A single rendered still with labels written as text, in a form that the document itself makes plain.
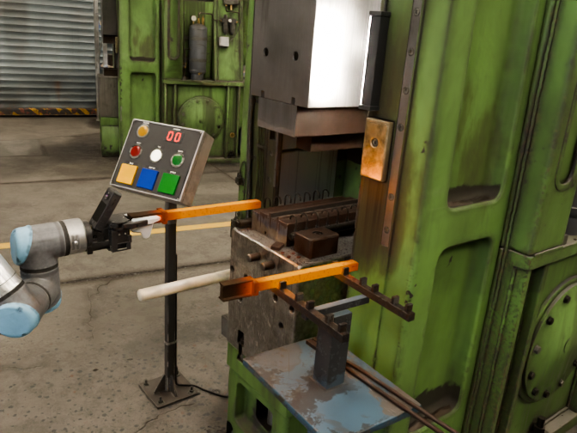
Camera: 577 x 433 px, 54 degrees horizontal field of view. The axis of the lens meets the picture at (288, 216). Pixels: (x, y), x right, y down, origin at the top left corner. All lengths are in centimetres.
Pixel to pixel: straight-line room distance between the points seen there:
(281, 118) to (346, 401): 85
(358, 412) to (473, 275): 72
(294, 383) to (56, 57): 846
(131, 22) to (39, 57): 323
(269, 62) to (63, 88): 796
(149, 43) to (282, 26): 492
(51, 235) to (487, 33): 128
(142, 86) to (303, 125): 501
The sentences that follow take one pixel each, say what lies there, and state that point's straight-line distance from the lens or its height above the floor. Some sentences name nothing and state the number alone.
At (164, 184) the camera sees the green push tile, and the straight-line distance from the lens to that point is 212.
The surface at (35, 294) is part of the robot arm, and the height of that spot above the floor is 95.
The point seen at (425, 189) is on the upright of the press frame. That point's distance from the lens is 156.
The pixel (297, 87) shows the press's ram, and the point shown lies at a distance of 170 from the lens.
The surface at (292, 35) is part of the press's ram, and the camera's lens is 172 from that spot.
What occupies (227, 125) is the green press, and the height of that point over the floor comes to 46.
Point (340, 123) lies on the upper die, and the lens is 183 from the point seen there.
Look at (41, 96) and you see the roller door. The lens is 965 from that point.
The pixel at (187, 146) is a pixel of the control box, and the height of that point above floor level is 114.
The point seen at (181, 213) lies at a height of 106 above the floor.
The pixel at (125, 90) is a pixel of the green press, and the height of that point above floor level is 80.
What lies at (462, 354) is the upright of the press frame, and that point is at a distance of 210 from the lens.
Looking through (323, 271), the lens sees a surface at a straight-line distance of 153.
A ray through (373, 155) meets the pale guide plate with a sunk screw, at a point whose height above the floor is 126.
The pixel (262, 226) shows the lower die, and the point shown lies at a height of 94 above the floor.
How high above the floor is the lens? 158
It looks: 18 degrees down
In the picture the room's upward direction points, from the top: 5 degrees clockwise
